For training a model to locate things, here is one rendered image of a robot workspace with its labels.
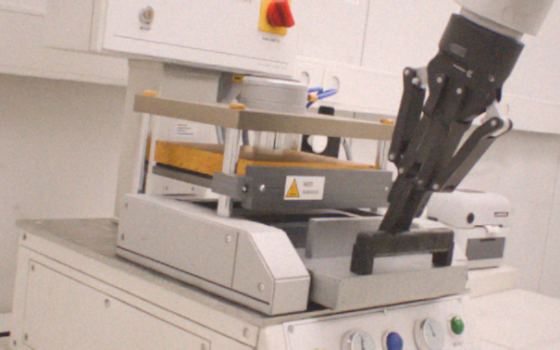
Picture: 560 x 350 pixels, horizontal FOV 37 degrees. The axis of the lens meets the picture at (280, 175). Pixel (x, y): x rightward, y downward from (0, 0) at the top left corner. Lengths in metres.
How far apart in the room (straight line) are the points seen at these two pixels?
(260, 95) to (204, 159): 0.10
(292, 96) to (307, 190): 0.12
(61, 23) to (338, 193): 0.40
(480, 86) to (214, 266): 0.31
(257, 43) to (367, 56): 0.81
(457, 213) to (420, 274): 0.97
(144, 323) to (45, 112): 0.53
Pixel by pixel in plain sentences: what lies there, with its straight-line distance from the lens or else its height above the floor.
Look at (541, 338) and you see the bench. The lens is 1.61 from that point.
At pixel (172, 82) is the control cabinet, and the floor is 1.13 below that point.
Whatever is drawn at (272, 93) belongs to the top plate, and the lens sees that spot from 0.95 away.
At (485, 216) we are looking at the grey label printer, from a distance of 1.89.
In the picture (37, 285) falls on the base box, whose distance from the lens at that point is 1.08.
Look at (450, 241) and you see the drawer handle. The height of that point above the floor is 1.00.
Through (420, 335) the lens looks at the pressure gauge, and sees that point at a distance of 0.91.
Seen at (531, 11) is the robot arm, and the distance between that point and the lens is 0.79.
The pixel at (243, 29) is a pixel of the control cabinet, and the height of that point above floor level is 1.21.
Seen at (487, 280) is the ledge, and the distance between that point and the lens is 1.88.
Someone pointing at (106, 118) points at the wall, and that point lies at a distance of 1.41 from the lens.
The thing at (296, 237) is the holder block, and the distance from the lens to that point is 0.88.
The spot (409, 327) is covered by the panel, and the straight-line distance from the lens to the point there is 0.91.
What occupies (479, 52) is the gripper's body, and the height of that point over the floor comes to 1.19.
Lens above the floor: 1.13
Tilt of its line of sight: 6 degrees down
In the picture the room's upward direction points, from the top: 7 degrees clockwise
